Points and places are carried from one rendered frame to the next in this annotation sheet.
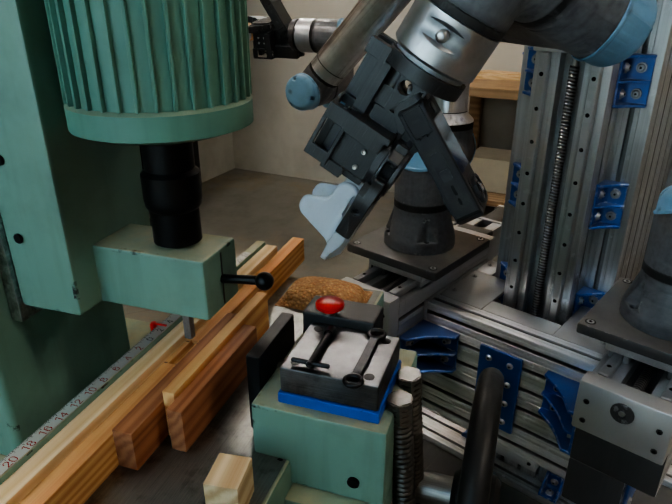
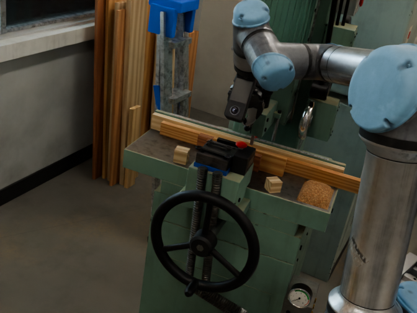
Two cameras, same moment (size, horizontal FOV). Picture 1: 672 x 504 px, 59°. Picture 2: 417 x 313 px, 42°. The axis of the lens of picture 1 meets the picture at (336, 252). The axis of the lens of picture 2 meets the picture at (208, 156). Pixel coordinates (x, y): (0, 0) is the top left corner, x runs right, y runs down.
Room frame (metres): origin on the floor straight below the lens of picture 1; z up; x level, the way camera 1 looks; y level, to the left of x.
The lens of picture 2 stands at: (0.40, -1.28, 1.61)
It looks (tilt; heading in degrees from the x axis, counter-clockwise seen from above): 26 degrees down; 87
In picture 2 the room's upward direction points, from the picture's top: 10 degrees clockwise
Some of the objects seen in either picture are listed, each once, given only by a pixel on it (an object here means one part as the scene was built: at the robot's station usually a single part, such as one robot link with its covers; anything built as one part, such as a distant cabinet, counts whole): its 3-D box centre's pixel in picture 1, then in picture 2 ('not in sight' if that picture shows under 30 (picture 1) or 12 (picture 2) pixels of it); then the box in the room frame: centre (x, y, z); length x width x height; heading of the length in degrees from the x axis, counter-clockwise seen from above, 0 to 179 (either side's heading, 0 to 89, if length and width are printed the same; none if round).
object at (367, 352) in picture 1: (365, 356); (213, 152); (0.47, -0.03, 1.00); 0.10 x 0.02 x 0.01; 161
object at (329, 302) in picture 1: (329, 304); (241, 144); (0.54, 0.01, 1.02); 0.03 x 0.03 x 0.01
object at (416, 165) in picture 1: (425, 165); not in sight; (1.17, -0.18, 0.98); 0.13 x 0.12 x 0.14; 153
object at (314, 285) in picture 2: not in sight; (300, 302); (0.79, -0.05, 0.58); 0.12 x 0.08 x 0.08; 71
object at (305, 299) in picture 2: not in sight; (300, 297); (0.76, -0.11, 0.65); 0.06 x 0.04 x 0.08; 161
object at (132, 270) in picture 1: (168, 274); (259, 118); (0.59, 0.19, 1.03); 0.14 x 0.07 x 0.09; 71
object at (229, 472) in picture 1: (229, 487); (181, 154); (0.39, 0.09, 0.92); 0.04 x 0.03 x 0.04; 168
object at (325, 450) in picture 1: (339, 409); (219, 179); (0.50, 0.00, 0.91); 0.15 x 0.14 x 0.09; 161
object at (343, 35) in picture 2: not in sight; (337, 50); (0.80, 0.32, 1.22); 0.09 x 0.08 x 0.15; 71
